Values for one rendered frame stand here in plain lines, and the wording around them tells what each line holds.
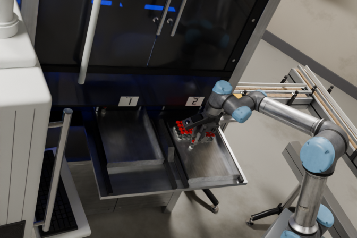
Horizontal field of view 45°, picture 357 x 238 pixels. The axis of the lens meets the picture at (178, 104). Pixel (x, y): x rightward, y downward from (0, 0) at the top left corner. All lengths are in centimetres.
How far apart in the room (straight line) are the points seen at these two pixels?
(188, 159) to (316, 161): 65
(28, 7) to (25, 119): 55
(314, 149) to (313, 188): 18
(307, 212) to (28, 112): 112
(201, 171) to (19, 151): 98
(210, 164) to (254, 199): 126
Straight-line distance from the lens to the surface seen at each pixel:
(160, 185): 186
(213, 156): 207
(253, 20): 189
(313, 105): 273
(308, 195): 172
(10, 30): 121
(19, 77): 116
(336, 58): 488
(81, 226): 176
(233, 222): 304
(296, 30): 493
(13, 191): 138
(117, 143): 195
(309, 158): 161
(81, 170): 227
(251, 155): 352
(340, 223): 270
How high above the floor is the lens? 231
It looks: 39 degrees down
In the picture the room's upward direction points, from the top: 23 degrees clockwise
